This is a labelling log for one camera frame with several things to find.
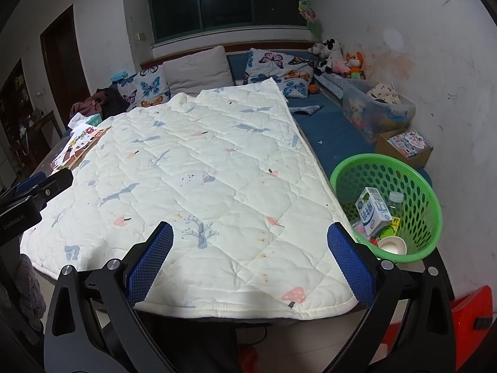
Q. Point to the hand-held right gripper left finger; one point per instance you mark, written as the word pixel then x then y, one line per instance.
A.
pixel 151 264

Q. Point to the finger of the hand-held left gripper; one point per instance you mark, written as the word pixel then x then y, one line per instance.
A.
pixel 54 188
pixel 29 182

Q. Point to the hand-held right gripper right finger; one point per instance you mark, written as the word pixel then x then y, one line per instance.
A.
pixel 351 264

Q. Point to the small paper cup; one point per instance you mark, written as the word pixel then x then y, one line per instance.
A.
pixel 392 245

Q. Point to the blue white milk carton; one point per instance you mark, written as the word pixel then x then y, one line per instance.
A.
pixel 372 211

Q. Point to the green yellow label bottle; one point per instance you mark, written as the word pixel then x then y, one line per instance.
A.
pixel 395 206

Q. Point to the green plastic basket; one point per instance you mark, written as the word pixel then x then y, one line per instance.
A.
pixel 423 202

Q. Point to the person's left forearm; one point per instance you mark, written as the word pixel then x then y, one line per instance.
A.
pixel 27 295

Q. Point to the white plastic bag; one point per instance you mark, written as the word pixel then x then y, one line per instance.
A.
pixel 79 121

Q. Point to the dark wooden shelf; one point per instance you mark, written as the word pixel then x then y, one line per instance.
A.
pixel 15 108

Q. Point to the teal tissue box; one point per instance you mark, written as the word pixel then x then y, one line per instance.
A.
pixel 94 117

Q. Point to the person's dark pants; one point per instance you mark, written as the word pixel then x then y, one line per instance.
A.
pixel 186 349

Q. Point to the pile of dark clothes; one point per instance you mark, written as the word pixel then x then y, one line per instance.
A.
pixel 105 101

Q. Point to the white quilted blanket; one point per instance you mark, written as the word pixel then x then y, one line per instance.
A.
pixel 194 163

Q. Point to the brown wooden door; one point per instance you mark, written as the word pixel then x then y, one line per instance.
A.
pixel 64 66

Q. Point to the cardboard box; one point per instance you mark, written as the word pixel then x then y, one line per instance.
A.
pixel 421 159

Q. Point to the red plastic stool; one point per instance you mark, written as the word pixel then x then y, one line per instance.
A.
pixel 470 314

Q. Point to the teal butterfly pillow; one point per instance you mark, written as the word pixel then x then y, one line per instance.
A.
pixel 120 77

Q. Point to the blue sofa bed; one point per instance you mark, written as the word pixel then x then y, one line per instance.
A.
pixel 330 132

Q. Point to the cartoon printed card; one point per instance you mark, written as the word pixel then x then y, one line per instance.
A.
pixel 409 143

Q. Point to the blue butterfly pillow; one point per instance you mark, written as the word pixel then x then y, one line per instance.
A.
pixel 147 87

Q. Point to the clear storage bin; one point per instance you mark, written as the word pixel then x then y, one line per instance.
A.
pixel 369 120

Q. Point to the grey cloth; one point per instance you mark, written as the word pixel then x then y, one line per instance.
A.
pixel 308 110

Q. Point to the patterned cloth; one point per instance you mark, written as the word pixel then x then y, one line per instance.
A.
pixel 384 93

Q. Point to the orange ball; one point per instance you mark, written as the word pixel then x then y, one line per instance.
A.
pixel 313 89

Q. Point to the small butterfly pillow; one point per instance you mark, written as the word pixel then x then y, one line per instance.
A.
pixel 296 88

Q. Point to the beige cushion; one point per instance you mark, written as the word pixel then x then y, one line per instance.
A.
pixel 198 70

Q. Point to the pink plush toy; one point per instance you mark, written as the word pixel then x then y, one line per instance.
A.
pixel 339 67

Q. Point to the orange fox plush toy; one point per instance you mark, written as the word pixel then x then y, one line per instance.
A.
pixel 355 64

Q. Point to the cow plush toy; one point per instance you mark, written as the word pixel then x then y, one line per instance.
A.
pixel 330 52

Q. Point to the large butterfly pillow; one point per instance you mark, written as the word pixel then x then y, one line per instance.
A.
pixel 275 64

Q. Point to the dark window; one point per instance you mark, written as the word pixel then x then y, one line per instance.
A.
pixel 229 11

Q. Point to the flower wall decoration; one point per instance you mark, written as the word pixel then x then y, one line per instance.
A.
pixel 310 15

